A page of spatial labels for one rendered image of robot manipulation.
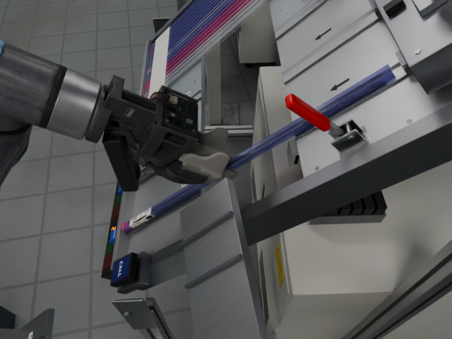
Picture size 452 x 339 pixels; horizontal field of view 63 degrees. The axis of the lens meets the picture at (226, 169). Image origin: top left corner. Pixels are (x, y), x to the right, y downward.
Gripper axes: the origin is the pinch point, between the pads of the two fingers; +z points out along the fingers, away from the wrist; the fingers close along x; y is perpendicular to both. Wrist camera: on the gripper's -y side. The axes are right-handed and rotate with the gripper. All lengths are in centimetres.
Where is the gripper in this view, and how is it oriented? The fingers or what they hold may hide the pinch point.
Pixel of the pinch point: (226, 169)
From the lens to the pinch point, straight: 54.8
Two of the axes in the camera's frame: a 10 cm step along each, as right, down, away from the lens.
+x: -0.4, -8.0, 6.0
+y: 5.3, -5.2, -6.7
